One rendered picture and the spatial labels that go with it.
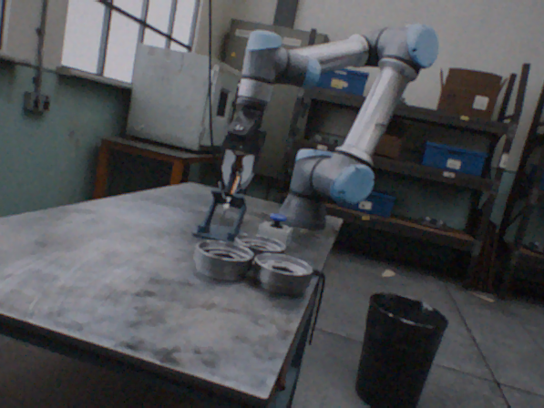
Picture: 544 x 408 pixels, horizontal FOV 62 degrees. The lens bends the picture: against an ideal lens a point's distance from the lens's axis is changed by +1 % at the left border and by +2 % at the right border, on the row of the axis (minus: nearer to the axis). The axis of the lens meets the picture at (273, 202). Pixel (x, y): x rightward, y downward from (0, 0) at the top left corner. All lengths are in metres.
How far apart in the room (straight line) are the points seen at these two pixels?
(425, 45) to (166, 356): 1.07
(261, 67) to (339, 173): 0.36
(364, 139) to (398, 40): 0.29
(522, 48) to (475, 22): 0.50
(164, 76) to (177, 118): 0.29
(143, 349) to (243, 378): 0.12
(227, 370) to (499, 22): 4.77
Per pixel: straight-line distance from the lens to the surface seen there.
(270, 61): 1.06
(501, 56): 5.04
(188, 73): 3.16
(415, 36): 1.33
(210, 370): 0.53
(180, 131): 3.15
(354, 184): 1.23
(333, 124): 4.85
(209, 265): 0.78
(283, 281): 0.77
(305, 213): 1.34
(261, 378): 0.54
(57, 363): 1.01
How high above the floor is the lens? 1.07
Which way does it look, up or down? 9 degrees down
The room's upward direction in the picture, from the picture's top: 12 degrees clockwise
